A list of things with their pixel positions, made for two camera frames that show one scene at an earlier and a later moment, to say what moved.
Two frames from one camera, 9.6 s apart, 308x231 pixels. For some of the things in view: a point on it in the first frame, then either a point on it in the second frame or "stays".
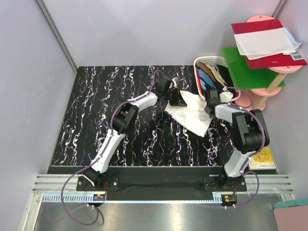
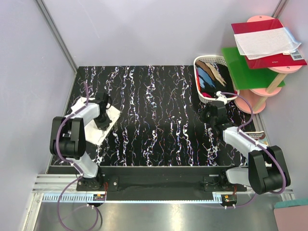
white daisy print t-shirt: [194, 117] -> [92, 133]
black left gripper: [177, 100] -> [103, 125]
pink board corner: [292, 218] stays
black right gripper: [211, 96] -> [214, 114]
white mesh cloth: [261, 44] stays
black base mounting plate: [167, 184] stays
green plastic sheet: [244, 77] stays
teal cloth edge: [287, 203] stays
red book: [294, 58] stays
